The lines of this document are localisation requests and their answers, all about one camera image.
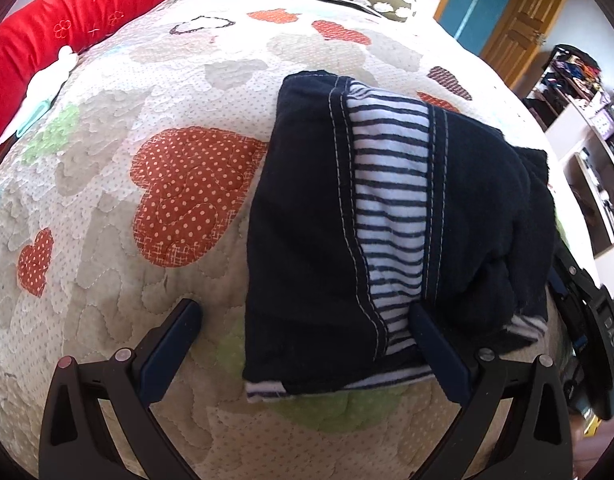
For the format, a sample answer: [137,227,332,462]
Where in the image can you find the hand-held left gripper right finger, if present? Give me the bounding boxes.
[408,302,574,480]

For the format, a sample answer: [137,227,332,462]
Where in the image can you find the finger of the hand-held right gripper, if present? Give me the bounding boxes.
[548,241,596,312]

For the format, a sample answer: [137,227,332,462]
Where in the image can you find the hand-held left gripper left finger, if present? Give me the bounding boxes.
[38,298,204,480]

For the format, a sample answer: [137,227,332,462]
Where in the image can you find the navy pants with striped lining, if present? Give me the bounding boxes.
[242,72,558,406]

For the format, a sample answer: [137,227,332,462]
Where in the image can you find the heart patterned quilt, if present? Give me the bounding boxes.
[0,0,595,480]

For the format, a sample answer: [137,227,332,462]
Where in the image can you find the white desk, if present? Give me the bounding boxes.
[544,105,614,261]

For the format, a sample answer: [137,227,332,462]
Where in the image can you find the purple alarm clock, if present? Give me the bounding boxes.
[590,105,614,141]

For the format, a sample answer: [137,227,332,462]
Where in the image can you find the cluttered storage shelf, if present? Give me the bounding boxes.
[524,45,603,126]

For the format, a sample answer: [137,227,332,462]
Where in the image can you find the wooden door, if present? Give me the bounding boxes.
[480,0,573,88]

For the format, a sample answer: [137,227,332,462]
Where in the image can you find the blue curtain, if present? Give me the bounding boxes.
[439,0,518,56]

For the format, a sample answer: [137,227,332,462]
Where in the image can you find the white and teal folded cloth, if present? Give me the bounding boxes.
[17,45,78,136]

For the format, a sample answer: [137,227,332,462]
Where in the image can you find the red embroidered bolster pillow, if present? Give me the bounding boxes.
[0,0,258,153]

